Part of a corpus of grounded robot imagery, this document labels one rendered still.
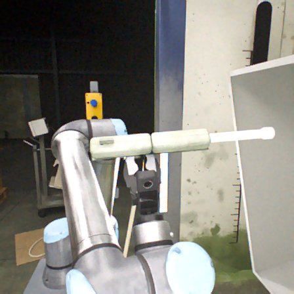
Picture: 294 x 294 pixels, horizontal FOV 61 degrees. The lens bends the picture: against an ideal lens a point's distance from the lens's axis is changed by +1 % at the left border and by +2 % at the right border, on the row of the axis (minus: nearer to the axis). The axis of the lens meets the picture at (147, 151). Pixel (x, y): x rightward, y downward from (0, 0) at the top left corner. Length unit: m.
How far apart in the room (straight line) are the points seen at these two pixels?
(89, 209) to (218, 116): 1.53
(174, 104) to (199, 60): 0.35
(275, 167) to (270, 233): 0.41
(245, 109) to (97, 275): 1.18
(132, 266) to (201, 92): 1.57
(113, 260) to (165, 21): 1.65
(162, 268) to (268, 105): 1.20
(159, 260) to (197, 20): 1.70
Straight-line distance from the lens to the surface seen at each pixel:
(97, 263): 0.43
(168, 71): 1.82
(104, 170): 0.95
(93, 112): 1.93
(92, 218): 0.50
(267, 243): 1.75
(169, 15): 1.90
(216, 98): 1.91
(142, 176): 0.53
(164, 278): 0.43
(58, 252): 1.28
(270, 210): 1.66
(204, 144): 0.65
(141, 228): 0.58
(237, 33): 2.01
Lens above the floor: 1.48
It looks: 11 degrees down
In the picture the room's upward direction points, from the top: straight up
